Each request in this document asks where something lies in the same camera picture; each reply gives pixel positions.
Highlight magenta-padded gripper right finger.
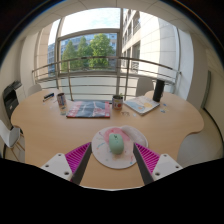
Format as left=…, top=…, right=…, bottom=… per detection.
left=132, top=143, right=183, bottom=186

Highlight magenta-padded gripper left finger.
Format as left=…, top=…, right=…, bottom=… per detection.
left=40, top=142, right=93, bottom=186

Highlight metal balcony railing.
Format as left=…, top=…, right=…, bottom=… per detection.
left=31, top=56, right=183, bottom=101

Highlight black speaker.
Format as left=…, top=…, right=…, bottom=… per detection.
left=152, top=79, right=166, bottom=103

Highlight white chair with wooden legs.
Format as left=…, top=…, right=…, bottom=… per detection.
left=0, top=119, right=26, bottom=159

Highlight small dark box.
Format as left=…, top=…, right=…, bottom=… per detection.
left=42, top=92, right=55, bottom=102

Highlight mint green computer mouse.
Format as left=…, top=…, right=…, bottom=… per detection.
left=108, top=132, right=125, bottom=155

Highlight red magazine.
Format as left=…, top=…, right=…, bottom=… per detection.
left=65, top=100, right=112, bottom=119

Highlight black office printer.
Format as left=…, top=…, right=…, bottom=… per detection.
left=2, top=80, right=24, bottom=119

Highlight round white pink mouse pad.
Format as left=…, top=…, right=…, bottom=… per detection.
left=91, top=124, right=149, bottom=170

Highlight white illustrated book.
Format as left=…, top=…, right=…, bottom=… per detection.
left=123, top=95, right=161, bottom=116

